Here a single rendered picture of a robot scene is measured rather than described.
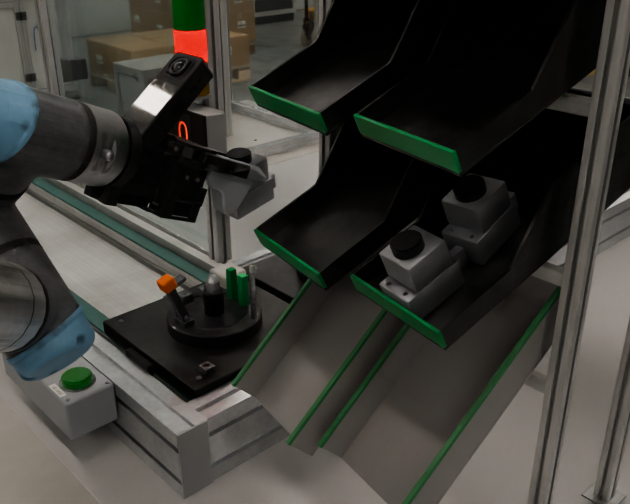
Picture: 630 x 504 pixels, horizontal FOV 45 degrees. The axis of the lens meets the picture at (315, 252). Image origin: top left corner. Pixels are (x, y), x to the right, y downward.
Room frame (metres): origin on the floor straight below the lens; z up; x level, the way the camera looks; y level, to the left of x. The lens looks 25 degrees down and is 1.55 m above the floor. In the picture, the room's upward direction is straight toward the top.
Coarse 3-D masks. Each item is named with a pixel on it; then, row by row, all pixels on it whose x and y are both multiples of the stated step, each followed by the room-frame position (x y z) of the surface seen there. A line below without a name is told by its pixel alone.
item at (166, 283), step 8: (160, 280) 0.91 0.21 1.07; (168, 280) 0.91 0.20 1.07; (176, 280) 0.93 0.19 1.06; (184, 280) 0.93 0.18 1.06; (160, 288) 0.91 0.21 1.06; (168, 288) 0.91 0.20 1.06; (168, 296) 0.92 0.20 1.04; (176, 296) 0.92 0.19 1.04; (176, 304) 0.92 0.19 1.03; (176, 312) 0.93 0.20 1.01; (184, 312) 0.92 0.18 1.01; (184, 320) 0.92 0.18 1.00
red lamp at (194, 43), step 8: (176, 32) 1.17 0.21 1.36; (184, 32) 1.16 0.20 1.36; (192, 32) 1.16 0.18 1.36; (200, 32) 1.17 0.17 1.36; (176, 40) 1.17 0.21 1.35; (184, 40) 1.16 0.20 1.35; (192, 40) 1.16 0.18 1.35; (200, 40) 1.17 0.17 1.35; (176, 48) 1.17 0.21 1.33; (184, 48) 1.16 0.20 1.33; (192, 48) 1.16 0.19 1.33; (200, 48) 1.17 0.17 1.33; (200, 56) 1.17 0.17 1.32
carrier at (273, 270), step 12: (252, 264) 1.16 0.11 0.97; (264, 264) 1.16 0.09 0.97; (276, 264) 1.16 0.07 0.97; (288, 264) 1.16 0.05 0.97; (264, 276) 1.12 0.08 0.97; (276, 276) 1.12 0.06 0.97; (288, 276) 1.12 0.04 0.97; (300, 276) 1.11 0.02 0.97; (264, 288) 1.10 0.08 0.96; (276, 288) 1.08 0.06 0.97; (288, 288) 1.08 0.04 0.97; (300, 288) 1.08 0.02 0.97; (288, 300) 1.05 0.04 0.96
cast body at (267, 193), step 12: (228, 156) 0.84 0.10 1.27; (240, 156) 0.84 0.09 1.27; (252, 156) 0.86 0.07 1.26; (264, 168) 0.85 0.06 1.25; (216, 192) 0.84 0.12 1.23; (252, 192) 0.84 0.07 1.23; (264, 192) 0.85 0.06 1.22; (216, 204) 0.84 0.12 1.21; (240, 204) 0.82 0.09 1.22; (252, 204) 0.84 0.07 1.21; (240, 216) 0.83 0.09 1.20
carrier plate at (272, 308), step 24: (192, 288) 1.08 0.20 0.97; (144, 312) 1.00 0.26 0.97; (264, 312) 1.00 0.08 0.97; (120, 336) 0.94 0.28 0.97; (144, 336) 0.93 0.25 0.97; (168, 336) 0.93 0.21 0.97; (264, 336) 0.93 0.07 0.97; (168, 360) 0.87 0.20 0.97; (192, 360) 0.87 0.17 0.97; (216, 360) 0.87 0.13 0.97; (240, 360) 0.87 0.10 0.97; (192, 384) 0.81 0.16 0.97; (216, 384) 0.82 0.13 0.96
